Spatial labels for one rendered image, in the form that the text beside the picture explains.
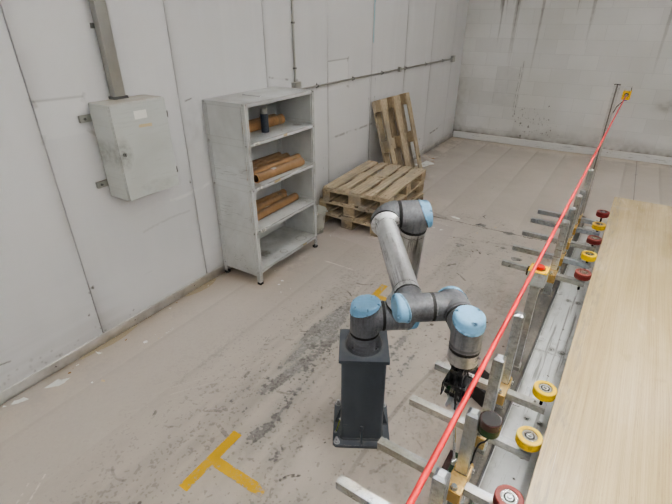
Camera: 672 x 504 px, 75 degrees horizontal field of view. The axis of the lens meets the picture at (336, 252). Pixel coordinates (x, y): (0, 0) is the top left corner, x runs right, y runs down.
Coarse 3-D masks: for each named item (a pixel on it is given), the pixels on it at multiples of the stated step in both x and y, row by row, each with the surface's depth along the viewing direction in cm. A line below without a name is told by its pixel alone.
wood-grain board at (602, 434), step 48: (624, 240) 269; (624, 288) 221; (576, 336) 188; (624, 336) 188; (576, 384) 163; (624, 384) 163; (576, 432) 144; (624, 432) 144; (576, 480) 129; (624, 480) 129
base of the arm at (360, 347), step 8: (352, 336) 221; (376, 336) 220; (352, 344) 222; (360, 344) 219; (368, 344) 219; (376, 344) 222; (352, 352) 222; (360, 352) 220; (368, 352) 219; (376, 352) 222
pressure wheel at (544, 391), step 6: (534, 384) 162; (540, 384) 162; (546, 384) 162; (552, 384) 162; (534, 390) 161; (540, 390) 159; (546, 390) 160; (552, 390) 160; (540, 396) 159; (546, 396) 158; (552, 396) 157; (540, 402) 164
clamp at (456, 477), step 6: (456, 462) 138; (456, 474) 134; (462, 474) 134; (468, 474) 134; (450, 480) 132; (456, 480) 132; (462, 480) 132; (468, 480) 135; (462, 486) 131; (450, 492) 130; (456, 492) 129; (462, 492) 130; (450, 498) 131; (456, 498) 129
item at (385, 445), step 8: (384, 440) 146; (384, 448) 144; (392, 448) 143; (400, 448) 143; (392, 456) 144; (400, 456) 141; (408, 456) 141; (416, 456) 141; (408, 464) 141; (416, 464) 139; (424, 464) 138; (432, 472) 136; (464, 488) 131; (472, 488) 131; (480, 488) 131; (472, 496) 130; (480, 496) 129; (488, 496) 129
